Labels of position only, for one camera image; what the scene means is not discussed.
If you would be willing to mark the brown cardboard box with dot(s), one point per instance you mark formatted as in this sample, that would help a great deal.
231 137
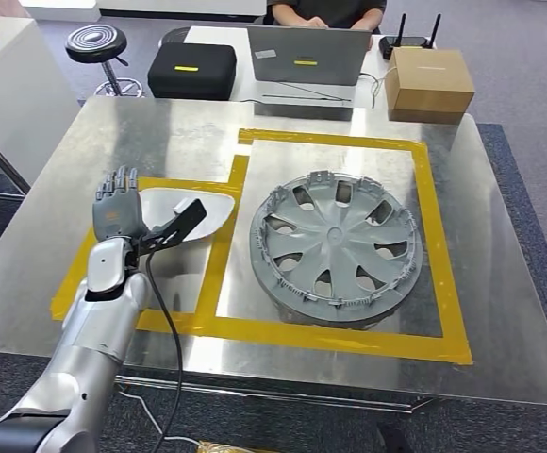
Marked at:
429 84

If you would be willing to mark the black zip case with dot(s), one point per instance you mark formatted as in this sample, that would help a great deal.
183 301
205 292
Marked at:
191 78

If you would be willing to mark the black router with antennas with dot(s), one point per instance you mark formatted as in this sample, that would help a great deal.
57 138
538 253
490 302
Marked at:
396 44

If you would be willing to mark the person's right forearm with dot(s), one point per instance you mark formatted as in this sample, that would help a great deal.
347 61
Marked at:
292 15

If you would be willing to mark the grey plastic hubcap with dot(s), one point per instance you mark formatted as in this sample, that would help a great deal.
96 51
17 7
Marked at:
335 244

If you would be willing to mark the white plastic car body part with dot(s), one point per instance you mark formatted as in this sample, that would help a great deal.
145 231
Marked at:
207 209

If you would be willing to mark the yellow tape square outline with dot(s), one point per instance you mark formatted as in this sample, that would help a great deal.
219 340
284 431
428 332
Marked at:
222 447

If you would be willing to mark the grey laptop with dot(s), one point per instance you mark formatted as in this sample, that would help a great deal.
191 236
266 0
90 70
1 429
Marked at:
308 56

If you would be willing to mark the black round stool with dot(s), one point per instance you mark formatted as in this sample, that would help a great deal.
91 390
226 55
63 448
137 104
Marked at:
95 42

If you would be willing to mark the stainless steel workbench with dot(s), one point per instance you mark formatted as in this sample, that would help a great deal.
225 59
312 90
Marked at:
490 250

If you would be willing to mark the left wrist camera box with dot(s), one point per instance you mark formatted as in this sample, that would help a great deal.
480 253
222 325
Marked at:
184 222

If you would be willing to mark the person's left forearm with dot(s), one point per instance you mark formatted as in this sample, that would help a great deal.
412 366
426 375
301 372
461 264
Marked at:
370 20

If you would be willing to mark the person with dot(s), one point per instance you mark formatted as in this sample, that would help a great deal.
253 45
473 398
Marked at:
330 9

